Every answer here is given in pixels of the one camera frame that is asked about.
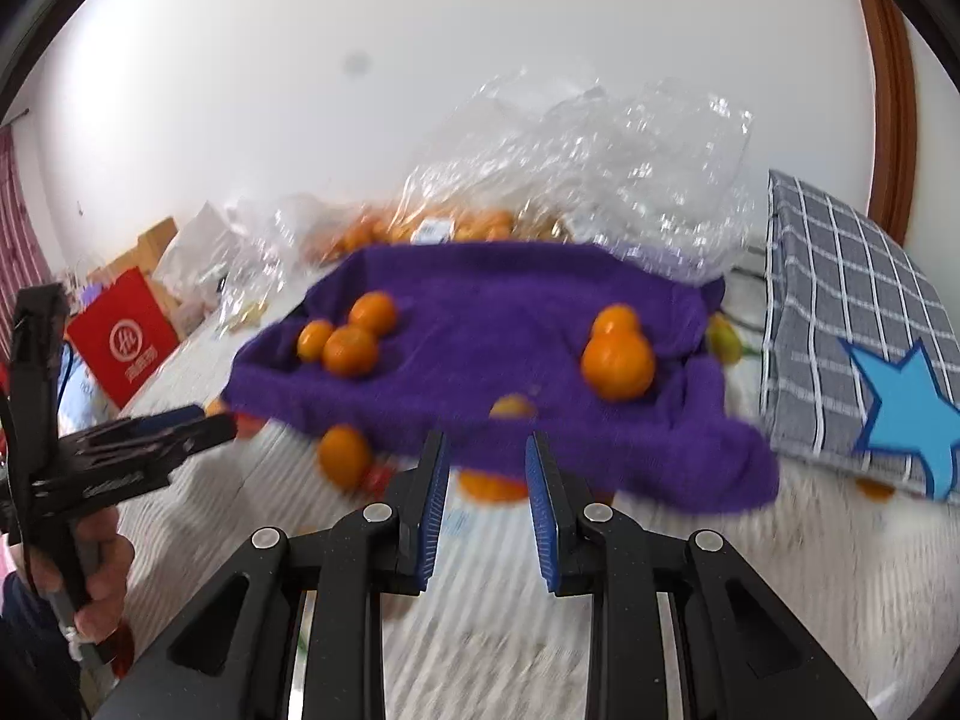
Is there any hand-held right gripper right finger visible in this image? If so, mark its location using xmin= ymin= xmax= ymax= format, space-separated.
xmin=525 ymin=431 xmax=878 ymax=720

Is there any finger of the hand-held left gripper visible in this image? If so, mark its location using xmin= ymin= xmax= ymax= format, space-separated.
xmin=161 ymin=416 xmax=239 ymax=470
xmin=71 ymin=403 xmax=209 ymax=451

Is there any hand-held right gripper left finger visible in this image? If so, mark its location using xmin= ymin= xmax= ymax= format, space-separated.
xmin=94 ymin=431 xmax=451 ymax=720

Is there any orange mandarin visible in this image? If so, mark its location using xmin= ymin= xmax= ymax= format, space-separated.
xmin=317 ymin=424 xmax=374 ymax=492
xmin=297 ymin=319 xmax=335 ymax=362
xmin=457 ymin=469 xmax=530 ymax=505
xmin=349 ymin=291 xmax=398 ymax=337
xmin=592 ymin=304 xmax=642 ymax=342
xmin=324 ymin=325 xmax=380 ymax=379
xmin=581 ymin=330 xmax=657 ymax=401

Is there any purple towel covered basket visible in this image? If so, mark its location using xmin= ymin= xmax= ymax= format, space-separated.
xmin=221 ymin=240 xmax=781 ymax=507

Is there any person's left hand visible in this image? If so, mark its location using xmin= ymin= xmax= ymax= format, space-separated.
xmin=26 ymin=506 xmax=136 ymax=642

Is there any red paper bag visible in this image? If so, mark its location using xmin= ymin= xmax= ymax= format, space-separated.
xmin=66 ymin=266 xmax=181 ymax=410

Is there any red striped curtain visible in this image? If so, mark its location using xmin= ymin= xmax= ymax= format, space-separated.
xmin=0 ymin=124 xmax=52 ymax=368

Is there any white plastic bag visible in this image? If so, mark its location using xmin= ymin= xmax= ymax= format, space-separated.
xmin=154 ymin=201 xmax=248 ymax=301

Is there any small clear plastic bag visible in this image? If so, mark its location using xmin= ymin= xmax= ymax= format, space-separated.
xmin=217 ymin=195 xmax=361 ymax=331

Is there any fruit print tablecloth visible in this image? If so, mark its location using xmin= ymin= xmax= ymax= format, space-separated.
xmin=112 ymin=270 xmax=960 ymax=720

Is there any pile of bagged mandarins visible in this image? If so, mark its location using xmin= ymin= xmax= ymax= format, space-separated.
xmin=319 ymin=210 xmax=563 ymax=263

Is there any large clear plastic bag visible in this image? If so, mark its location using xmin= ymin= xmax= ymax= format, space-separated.
xmin=401 ymin=67 xmax=755 ymax=286

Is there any grey checked bag blue star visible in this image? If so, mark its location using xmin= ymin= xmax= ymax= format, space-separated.
xmin=761 ymin=169 xmax=960 ymax=503

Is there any wooden chair frame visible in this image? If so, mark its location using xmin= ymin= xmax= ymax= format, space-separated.
xmin=90 ymin=217 xmax=181 ymax=290

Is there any brown wooden door frame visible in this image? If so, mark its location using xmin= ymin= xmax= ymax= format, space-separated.
xmin=851 ymin=0 xmax=920 ymax=248

